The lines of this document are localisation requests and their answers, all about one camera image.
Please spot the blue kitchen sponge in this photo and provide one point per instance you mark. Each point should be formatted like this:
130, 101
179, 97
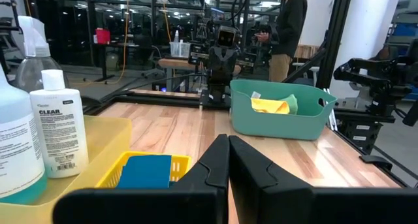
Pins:
145, 171

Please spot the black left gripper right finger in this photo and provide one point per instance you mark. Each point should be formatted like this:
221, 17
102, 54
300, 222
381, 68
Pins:
310, 201

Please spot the black edge clamp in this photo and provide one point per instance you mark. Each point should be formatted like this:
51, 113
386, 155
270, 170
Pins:
375, 161

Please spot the red box on stand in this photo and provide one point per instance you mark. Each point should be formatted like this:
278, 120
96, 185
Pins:
103, 36

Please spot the clear plastic containers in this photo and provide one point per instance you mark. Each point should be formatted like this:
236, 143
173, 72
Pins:
180, 49

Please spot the white lotion bottle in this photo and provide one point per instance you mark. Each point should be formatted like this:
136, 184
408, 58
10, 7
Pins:
60, 132

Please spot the person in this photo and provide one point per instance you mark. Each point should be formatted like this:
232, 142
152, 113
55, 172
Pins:
289, 31

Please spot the green cloth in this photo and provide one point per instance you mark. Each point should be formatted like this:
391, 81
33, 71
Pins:
292, 103

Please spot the blue liquid spray bottle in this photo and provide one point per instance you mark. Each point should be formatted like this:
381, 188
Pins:
16, 152

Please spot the small slotted yellow basket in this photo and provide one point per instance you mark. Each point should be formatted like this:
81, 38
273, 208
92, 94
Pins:
181, 165

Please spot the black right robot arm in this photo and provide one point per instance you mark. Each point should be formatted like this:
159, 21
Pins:
218, 90

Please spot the large translucent yellow bin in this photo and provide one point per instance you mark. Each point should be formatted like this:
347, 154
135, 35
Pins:
104, 136

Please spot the clear plastic spray bottle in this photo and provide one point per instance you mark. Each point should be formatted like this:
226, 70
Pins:
32, 67

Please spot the teal plastic tub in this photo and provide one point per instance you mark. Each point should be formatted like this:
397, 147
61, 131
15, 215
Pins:
277, 126

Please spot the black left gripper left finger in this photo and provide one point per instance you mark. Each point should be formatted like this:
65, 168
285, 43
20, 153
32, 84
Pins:
163, 201

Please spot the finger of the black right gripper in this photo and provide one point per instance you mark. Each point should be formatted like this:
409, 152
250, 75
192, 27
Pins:
229, 65
216, 65

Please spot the black spare robot arm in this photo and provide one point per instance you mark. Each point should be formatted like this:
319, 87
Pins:
375, 77

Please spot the yellow cloth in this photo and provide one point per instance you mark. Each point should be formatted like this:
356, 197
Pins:
269, 106

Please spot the wooden table with grey legs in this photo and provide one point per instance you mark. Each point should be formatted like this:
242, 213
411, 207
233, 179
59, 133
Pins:
176, 64

